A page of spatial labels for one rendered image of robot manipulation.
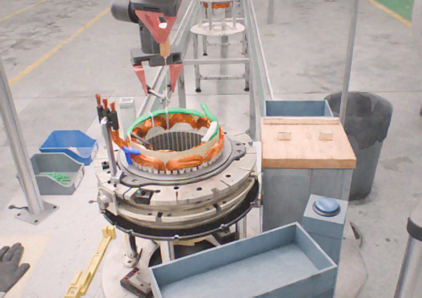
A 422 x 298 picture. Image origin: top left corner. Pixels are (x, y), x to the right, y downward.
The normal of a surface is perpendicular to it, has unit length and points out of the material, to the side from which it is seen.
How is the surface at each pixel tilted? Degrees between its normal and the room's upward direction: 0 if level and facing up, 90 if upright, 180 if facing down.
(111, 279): 0
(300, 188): 90
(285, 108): 90
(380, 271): 0
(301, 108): 90
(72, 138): 87
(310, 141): 0
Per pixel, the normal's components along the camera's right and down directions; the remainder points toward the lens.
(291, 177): -0.07, 0.48
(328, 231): -0.37, 0.45
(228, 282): -0.04, -0.88
